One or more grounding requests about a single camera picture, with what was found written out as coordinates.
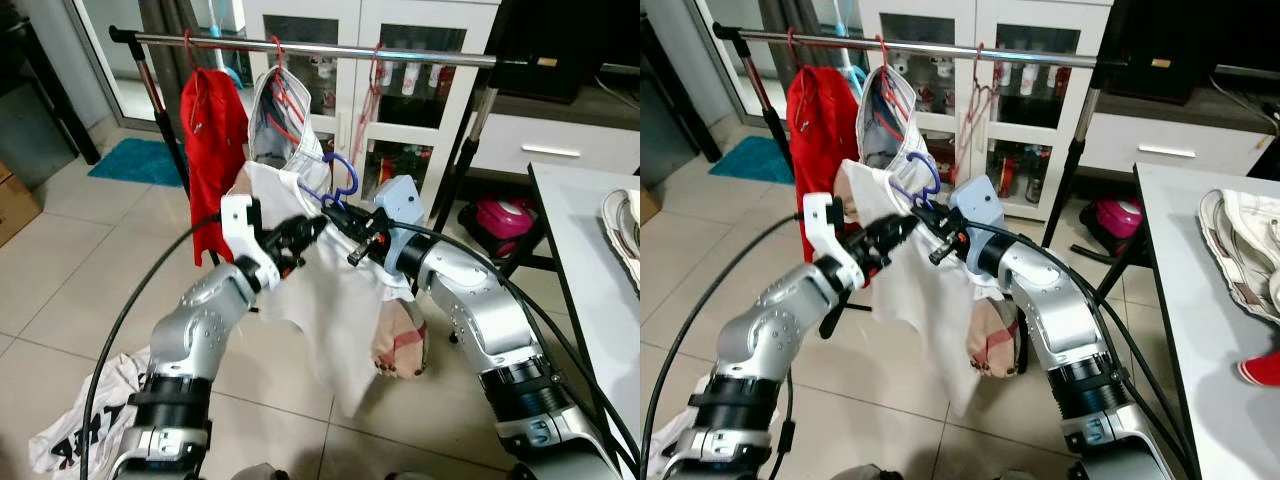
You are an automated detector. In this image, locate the white framed glass door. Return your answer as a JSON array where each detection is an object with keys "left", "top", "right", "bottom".
[
  {"left": 70, "top": 0, "right": 246, "bottom": 126},
  {"left": 695, "top": 0, "right": 861, "bottom": 121}
]

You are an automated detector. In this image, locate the pale grey right wrist camera mount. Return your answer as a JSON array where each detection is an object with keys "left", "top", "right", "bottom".
[
  {"left": 949, "top": 175, "right": 1005, "bottom": 255},
  {"left": 372, "top": 175, "right": 426, "bottom": 251}
]

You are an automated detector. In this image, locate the cream white garment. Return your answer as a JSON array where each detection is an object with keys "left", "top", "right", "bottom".
[
  {"left": 600, "top": 188, "right": 641, "bottom": 291},
  {"left": 1198, "top": 188, "right": 1280, "bottom": 323}
]

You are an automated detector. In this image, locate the blue floor mat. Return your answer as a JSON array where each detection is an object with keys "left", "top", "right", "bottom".
[
  {"left": 708, "top": 135, "right": 796, "bottom": 184},
  {"left": 88, "top": 137, "right": 191, "bottom": 188}
]

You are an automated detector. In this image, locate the black and silver clothes rack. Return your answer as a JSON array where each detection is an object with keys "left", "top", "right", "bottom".
[
  {"left": 712, "top": 22, "right": 1136, "bottom": 311},
  {"left": 108, "top": 25, "right": 561, "bottom": 276}
]

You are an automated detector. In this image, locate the dark grey curtain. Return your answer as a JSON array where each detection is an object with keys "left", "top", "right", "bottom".
[
  {"left": 757, "top": 0, "right": 831, "bottom": 81},
  {"left": 138, "top": 0, "right": 206, "bottom": 86}
]

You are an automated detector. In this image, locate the white jacket with grey lining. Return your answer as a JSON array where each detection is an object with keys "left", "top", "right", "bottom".
[
  {"left": 247, "top": 68, "right": 331, "bottom": 191},
  {"left": 857, "top": 65, "right": 926, "bottom": 196}
]

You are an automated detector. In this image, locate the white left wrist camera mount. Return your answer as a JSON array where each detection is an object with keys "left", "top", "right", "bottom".
[
  {"left": 219, "top": 194, "right": 284, "bottom": 291},
  {"left": 803, "top": 193, "right": 867, "bottom": 291}
]

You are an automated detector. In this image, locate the black stand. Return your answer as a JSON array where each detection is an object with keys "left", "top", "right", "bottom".
[
  {"left": 640, "top": 15, "right": 721, "bottom": 161},
  {"left": 0, "top": 15, "right": 101, "bottom": 166}
]

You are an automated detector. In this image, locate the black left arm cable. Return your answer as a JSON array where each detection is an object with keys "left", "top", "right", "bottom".
[
  {"left": 640, "top": 212, "right": 804, "bottom": 480},
  {"left": 78, "top": 213, "right": 226, "bottom": 480}
]

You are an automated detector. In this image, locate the white table with black legs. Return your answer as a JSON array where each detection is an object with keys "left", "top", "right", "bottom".
[
  {"left": 505, "top": 162, "right": 641, "bottom": 451},
  {"left": 1095, "top": 162, "right": 1280, "bottom": 480}
]

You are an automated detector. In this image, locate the white printed T-shirt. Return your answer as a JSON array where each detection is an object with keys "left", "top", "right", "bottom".
[
  {"left": 225, "top": 160, "right": 431, "bottom": 419},
  {"left": 835, "top": 158, "right": 1026, "bottom": 419}
]

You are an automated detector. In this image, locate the red garment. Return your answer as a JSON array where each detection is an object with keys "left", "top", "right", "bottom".
[
  {"left": 180, "top": 68, "right": 249, "bottom": 266},
  {"left": 787, "top": 65, "right": 861, "bottom": 263},
  {"left": 1238, "top": 350, "right": 1280, "bottom": 386}
]

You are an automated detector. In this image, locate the black television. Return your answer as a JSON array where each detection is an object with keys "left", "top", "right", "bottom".
[
  {"left": 497, "top": 0, "right": 641, "bottom": 101},
  {"left": 1105, "top": 0, "right": 1280, "bottom": 76}
]

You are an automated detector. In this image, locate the pink vacuum cleaner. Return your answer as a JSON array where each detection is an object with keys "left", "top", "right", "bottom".
[
  {"left": 458, "top": 195, "right": 546, "bottom": 263},
  {"left": 1075, "top": 195, "right": 1146, "bottom": 263}
]

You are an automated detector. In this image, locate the white glass-door cabinet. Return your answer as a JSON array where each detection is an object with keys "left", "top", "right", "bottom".
[
  {"left": 243, "top": 0, "right": 501, "bottom": 223},
  {"left": 858, "top": 0, "right": 1111, "bottom": 223}
]

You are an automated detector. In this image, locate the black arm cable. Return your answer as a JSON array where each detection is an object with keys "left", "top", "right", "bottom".
[
  {"left": 395, "top": 222, "right": 641, "bottom": 480},
  {"left": 78, "top": 213, "right": 226, "bottom": 480},
  {"left": 962, "top": 220, "right": 1199, "bottom": 480},
  {"left": 640, "top": 212, "right": 804, "bottom": 480}
]

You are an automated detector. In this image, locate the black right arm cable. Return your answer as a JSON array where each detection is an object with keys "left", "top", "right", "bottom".
[
  {"left": 395, "top": 222, "right": 641, "bottom": 480},
  {"left": 962, "top": 220, "right": 1199, "bottom": 480}
]

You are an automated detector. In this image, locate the pale red thin hanger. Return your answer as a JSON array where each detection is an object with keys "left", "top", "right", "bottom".
[
  {"left": 345, "top": 42, "right": 386, "bottom": 171},
  {"left": 955, "top": 42, "right": 991, "bottom": 186}
]

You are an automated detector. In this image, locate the purple plastic hanger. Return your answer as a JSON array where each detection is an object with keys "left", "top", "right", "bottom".
[
  {"left": 888, "top": 150, "right": 942, "bottom": 211},
  {"left": 300, "top": 150, "right": 360, "bottom": 211}
]

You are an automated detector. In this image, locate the white garment with black print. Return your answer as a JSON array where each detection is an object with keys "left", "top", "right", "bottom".
[
  {"left": 648, "top": 395, "right": 701, "bottom": 476},
  {"left": 28, "top": 345, "right": 151, "bottom": 476}
]

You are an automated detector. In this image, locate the white drawer unit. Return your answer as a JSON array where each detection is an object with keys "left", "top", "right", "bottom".
[
  {"left": 468, "top": 90, "right": 641, "bottom": 179},
  {"left": 1080, "top": 85, "right": 1280, "bottom": 179}
]

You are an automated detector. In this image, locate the red plastic hanger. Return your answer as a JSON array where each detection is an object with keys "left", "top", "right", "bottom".
[
  {"left": 270, "top": 37, "right": 306, "bottom": 146},
  {"left": 876, "top": 37, "right": 913, "bottom": 141},
  {"left": 786, "top": 27, "right": 816, "bottom": 136},
  {"left": 183, "top": 30, "right": 211, "bottom": 136}
]

